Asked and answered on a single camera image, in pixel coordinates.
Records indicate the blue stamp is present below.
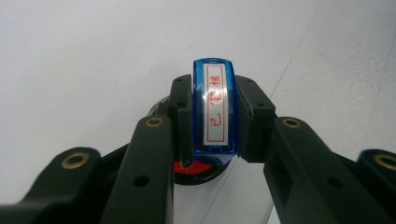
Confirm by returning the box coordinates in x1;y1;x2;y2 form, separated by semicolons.
191;57;239;165

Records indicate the round red ink pad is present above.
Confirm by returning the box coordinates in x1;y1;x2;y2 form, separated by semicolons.
148;96;233;187

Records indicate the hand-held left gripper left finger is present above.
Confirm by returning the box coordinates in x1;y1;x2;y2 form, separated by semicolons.
168;74;196;171

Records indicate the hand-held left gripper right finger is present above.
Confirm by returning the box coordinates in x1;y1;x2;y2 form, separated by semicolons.
233;75;278;164

